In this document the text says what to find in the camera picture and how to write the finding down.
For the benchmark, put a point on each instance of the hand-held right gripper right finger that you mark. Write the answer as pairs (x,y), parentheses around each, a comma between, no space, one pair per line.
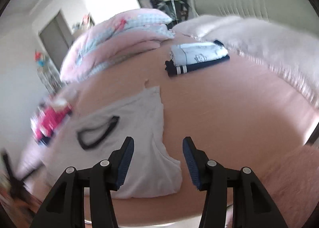
(190,165)

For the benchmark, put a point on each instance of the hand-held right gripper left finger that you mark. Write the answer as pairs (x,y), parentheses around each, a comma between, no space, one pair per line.
(125,163)

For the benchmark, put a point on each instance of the white T-shirt black collar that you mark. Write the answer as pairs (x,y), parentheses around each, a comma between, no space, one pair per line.
(139,123)

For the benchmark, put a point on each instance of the round pink bed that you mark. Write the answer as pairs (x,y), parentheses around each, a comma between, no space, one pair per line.
(236,118)

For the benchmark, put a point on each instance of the navy striped folded garment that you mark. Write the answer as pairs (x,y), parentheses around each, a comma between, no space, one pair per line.
(199,68)

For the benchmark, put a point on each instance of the white shelf rack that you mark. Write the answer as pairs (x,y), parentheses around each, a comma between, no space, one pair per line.
(51,76)

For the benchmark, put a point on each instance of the pink checked quilt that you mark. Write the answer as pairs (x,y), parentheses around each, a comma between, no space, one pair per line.
(112,41)

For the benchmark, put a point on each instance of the pale pink pillow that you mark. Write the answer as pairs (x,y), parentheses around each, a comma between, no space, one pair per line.
(206,26)
(274,51)

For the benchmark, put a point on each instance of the grey door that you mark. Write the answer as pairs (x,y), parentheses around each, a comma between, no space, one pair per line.
(57,36)

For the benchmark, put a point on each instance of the red blue wall plush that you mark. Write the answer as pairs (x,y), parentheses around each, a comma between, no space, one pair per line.
(39,59)

